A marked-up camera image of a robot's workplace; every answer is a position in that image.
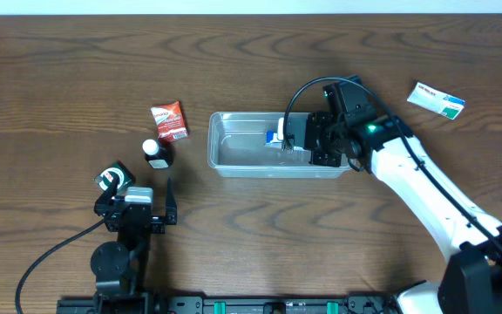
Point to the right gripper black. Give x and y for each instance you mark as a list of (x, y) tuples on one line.
[(322, 158)]

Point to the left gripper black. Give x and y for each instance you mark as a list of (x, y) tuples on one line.
[(158, 224)]

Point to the red Panadol sachet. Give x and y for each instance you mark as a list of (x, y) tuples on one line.
[(170, 122)]

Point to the white green medicine box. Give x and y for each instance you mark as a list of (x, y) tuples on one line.
[(436, 101)]

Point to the blue KoolFever box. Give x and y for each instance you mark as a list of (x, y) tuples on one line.
[(272, 139)]

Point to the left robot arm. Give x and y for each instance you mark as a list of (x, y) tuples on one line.
[(119, 266)]

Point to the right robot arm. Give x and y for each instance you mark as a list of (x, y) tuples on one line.
[(360, 129)]

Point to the clear plastic container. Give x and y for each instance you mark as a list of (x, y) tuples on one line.
[(236, 148)]

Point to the green square box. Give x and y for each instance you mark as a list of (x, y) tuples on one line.
[(116, 170)]

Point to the dark brown medicine bottle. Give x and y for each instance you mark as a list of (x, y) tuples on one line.
[(156, 155)]

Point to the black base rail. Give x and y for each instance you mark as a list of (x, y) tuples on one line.
[(225, 305)]

